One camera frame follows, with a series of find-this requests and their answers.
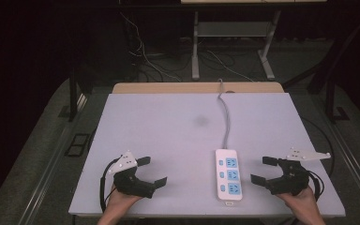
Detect person's left hand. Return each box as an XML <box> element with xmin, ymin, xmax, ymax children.
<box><xmin>105</xmin><ymin>185</ymin><xmax>144</xmax><ymax>218</ymax></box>

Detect white floor cable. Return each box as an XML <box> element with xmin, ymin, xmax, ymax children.
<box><xmin>120</xmin><ymin>11</ymin><xmax>182</xmax><ymax>83</ymax></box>

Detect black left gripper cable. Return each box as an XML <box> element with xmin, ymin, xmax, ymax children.
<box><xmin>98</xmin><ymin>157</ymin><xmax>121</xmax><ymax>214</ymax></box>

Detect grey power strip cable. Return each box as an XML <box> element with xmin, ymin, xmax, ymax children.
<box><xmin>217</xmin><ymin>78</ymin><xmax>233</xmax><ymax>151</ymax></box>

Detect black metal stand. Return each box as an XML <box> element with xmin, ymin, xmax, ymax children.
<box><xmin>282</xmin><ymin>12</ymin><xmax>360</xmax><ymax>125</ymax></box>
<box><xmin>58</xmin><ymin>67</ymin><xmax>80</xmax><ymax>123</ymax></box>

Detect white power strip blue sockets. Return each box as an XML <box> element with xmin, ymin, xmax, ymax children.
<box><xmin>215</xmin><ymin>148</ymin><xmax>244</xmax><ymax>202</ymax></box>

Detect white table board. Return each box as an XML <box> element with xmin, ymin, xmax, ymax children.
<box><xmin>67</xmin><ymin>92</ymin><xmax>347</xmax><ymax>218</ymax></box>

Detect aluminium floor rail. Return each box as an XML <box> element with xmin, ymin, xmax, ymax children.
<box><xmin>18</xmin><ymin>93</ymin><xmax>89</xmax><ymax>225</ymax></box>
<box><xmin>322</xmin><ymin>120</ymin><xmax>360</xmax><ymax>217</ymax></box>

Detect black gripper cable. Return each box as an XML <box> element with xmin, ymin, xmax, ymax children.
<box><xmin>306</xmin><ymin>169</ymin><xmax>326</xmax><ymax>202</ymax></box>
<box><xmin>98</xmin><ymin>157</ymin><xmax>121</xmax><ymax>214</ymax></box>

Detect wooden table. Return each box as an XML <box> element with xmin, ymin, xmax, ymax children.
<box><xmin>112</xmin><ymin>81</ymin><xmax>285</xmax><ymax>95</ymax></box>

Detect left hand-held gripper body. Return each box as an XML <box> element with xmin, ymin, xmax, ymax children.
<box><xmin>107</xmin><ymin>150</ymin><xmax>157</xmax><ymax>200</ymax></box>

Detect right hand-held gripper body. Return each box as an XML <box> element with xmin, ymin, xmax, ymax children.
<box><xmin>264</xmin><ymin>146</ymin><xmax>332</xmax><ymax>197</ymax></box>

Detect thin black cable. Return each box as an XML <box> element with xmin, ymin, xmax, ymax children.
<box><xmin>299</xmin><ymin>115</ymin><xmax>336</xmax><ymax>177</ymax></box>

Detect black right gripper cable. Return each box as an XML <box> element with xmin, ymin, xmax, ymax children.
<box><xmin>306</xmin><ymin>169</ymin><xmax>326</xmax><ymax>202</ymax></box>

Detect person's right hand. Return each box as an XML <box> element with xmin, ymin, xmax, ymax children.
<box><xmin>276</xmin><ymin>186</ymin><xmax>319</xmax><ymax>218</ymax></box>

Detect black floor frame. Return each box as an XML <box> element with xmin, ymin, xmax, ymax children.
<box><xmin>64</xmin><ymin>133</ymin><xmax>91</xmax><ymax>158</ymax></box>

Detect grey metal desk frame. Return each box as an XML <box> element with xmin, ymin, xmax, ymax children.
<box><xmin>190</xmin><ymin>9</ymin><xmax>282</xmax><ymax>82</ymax></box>

